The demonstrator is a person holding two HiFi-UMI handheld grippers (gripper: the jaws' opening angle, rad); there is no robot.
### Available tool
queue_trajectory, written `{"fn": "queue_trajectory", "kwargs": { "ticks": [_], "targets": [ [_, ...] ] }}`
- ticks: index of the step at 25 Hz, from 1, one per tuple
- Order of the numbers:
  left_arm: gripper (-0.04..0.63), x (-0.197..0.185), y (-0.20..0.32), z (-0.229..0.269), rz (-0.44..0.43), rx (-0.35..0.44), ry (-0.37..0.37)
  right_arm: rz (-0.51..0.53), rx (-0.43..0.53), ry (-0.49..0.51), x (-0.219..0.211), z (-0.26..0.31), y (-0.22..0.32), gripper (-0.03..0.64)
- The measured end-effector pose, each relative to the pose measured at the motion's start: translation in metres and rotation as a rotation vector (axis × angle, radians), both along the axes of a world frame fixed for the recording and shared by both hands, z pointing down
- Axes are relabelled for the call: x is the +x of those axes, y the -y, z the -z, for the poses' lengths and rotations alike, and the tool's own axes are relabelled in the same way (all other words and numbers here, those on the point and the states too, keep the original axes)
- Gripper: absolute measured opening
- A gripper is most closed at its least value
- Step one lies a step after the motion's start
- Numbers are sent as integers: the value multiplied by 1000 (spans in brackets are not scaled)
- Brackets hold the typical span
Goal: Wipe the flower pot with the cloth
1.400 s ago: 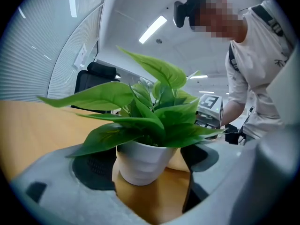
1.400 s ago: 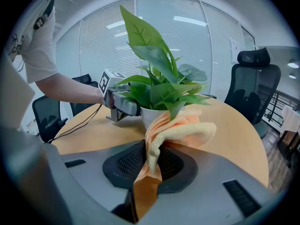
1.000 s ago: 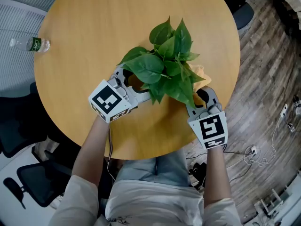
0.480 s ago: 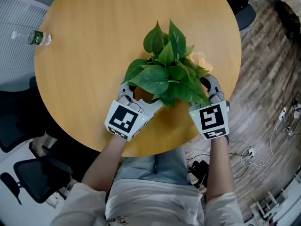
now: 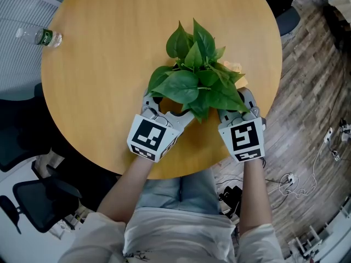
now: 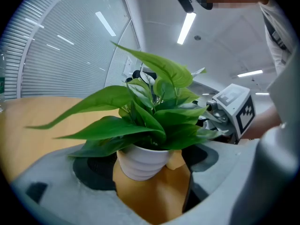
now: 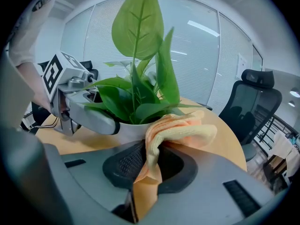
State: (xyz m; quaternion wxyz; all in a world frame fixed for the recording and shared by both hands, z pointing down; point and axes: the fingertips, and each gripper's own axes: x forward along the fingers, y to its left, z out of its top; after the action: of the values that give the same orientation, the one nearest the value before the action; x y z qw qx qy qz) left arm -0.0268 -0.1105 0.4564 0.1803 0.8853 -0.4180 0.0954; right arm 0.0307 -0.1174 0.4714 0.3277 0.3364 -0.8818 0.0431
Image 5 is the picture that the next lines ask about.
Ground person's left forearm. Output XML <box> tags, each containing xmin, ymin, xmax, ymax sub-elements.
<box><xmin>97</xmin><ymin>155</ymin><xmax>153</xmax><ymax>224</ymax></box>

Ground person's blue jeans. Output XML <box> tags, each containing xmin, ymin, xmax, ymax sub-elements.
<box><xmin>135</xmin><ymin>167</ymin><xmax>222</xmax><ymax>216</ymax></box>

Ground clear plastic bottle green label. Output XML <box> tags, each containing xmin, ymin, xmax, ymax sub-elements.
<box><xmin>15</xmin><ymin>27</ymin><xmax>63</xmax><ymax>48</ymax></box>

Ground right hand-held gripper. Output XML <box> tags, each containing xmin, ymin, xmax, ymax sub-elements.
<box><xmin>217</xmin><ymin>87</ymin><xmax>267</xmax><ymax>163</ymax></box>

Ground person's white shirt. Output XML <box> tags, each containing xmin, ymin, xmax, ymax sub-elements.
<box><xmin>59</xmin><ymin>207</ymin><xmax>286</xmax><ymax>263</ymax></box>

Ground black mesh office chair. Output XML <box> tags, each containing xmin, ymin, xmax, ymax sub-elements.
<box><xmin>0</xmin><ymin>178</ymin><xmax>83</xmax><ymax>235</ymax></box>
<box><xmin>0</xmin><ymin>82</ymin><xmax>53</xmax><ymax>174</ymax></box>

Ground white floor cable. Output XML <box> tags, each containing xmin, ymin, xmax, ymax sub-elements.
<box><xmin>278</xmin><ymin>142</ymin><xmax>326</xmax><ymax>199</ymax></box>

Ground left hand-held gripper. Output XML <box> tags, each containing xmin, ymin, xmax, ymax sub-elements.
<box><xmin>126</xmin><ymin>90</ymin><xmax>197</xmax><ymax>163</ymax></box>

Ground black office chair grey armrests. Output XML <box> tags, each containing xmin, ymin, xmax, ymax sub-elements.
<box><xmin>252</xmin><ymin>0</ymin><xmax>330</xmax><ymax>38</ymax></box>

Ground person's right forearm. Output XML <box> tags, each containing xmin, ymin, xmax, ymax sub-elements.
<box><xmin>238</xmin><ymin>159</ymin><xmax>274</xmax><ymax>235</ymax></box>

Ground green potted plant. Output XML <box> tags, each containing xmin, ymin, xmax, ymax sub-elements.
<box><xmin>146</xmin><ymin>18</ymin><xmax>250</xmax><ymax>124</ymax></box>

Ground yellow cloth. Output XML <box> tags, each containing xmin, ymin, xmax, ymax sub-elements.
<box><xmin>223</xmin><ymin>60</ymin><xmax>249</xmax><ymax>89</ymax></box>

